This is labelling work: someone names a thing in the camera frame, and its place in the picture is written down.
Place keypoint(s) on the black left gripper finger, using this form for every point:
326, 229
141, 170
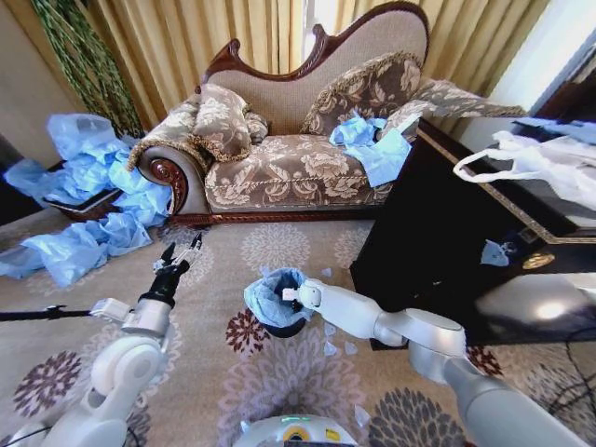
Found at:
191, 247
167, 253

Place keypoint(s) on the blue garbage bag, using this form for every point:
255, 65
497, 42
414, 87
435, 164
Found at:
265, 302

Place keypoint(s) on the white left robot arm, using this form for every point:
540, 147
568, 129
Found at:
116, 372

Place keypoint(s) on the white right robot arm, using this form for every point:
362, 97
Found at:
419, 340

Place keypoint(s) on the black trash bin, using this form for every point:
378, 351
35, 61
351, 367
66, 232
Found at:
285, 329

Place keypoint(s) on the blue plastic bag heap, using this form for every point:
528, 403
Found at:
130, 186

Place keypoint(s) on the long blue plastic bag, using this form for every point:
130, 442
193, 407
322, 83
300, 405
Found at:
65, 253

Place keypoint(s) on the translucent pale blue bag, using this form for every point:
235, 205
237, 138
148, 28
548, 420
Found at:
79, 132

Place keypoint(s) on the flat blue plastic bag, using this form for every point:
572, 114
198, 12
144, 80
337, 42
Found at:
385, 158

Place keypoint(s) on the crumpled blue plastic bag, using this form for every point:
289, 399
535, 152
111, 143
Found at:
356, 131

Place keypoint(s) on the white plastic carrier bag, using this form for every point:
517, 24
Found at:
549, 163

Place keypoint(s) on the blue bag on cabinet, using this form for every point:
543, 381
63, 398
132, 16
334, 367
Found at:
556, 125

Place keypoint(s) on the clear plastic scrap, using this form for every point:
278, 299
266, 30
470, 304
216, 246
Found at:
329, 329
327, 272

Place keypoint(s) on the dark wooden tray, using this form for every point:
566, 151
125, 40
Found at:
88, 206

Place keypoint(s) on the floral chaise longue sofa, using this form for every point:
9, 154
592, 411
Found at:
288, 172

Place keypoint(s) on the white robot front shell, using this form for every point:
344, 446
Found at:
298, 432

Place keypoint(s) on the thin black rod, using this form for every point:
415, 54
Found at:
42, 314

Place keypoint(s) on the medium floral fringed cushion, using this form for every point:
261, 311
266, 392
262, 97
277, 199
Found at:
220, 122

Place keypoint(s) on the small floral cushion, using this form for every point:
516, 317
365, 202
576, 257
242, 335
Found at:
257, 128

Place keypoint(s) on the black glossy cabinet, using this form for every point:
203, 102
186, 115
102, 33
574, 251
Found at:
447, 242

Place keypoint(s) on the green hanging plant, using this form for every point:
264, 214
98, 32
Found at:
88, 65

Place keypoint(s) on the small blue plastic scrap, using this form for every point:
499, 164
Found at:
494, 254

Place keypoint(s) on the large floral fringed cushion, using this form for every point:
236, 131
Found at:
365, 95

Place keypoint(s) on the gold pleated curtain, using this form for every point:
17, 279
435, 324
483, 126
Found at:
233, 28

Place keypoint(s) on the gold cabinet knob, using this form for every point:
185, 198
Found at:
537, 261

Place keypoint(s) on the dark wooden furniture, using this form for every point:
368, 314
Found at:
575, 86

